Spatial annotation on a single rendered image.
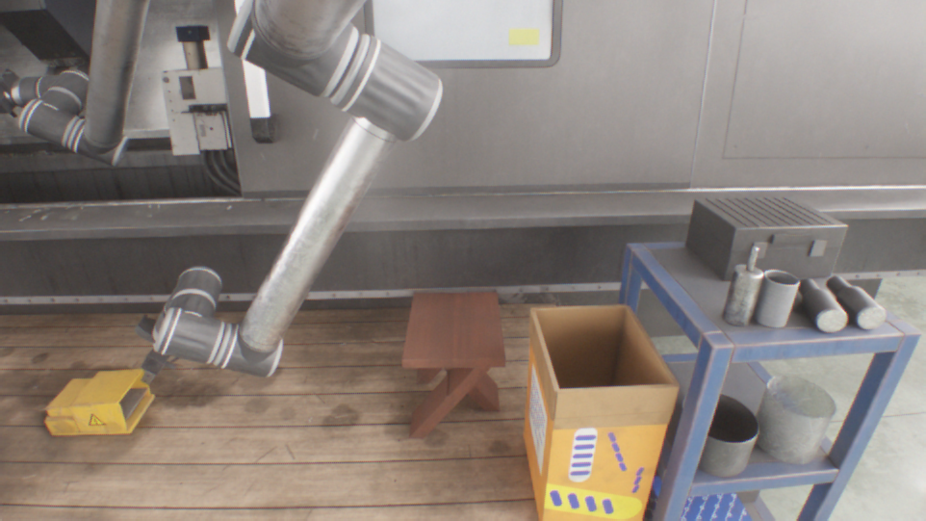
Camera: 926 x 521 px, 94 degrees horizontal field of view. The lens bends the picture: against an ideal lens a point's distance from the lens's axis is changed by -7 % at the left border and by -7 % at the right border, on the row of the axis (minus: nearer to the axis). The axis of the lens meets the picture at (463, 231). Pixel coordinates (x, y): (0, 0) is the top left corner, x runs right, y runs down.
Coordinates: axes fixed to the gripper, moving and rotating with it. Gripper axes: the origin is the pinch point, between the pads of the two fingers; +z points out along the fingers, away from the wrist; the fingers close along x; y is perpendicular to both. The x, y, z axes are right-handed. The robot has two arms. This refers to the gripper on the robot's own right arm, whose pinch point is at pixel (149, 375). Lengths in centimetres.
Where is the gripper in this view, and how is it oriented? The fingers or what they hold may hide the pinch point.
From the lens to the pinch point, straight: 162.6
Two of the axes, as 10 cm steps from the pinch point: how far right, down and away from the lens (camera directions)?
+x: -0.9, -4.0, 9.1
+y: 7.9, 5.3, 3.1
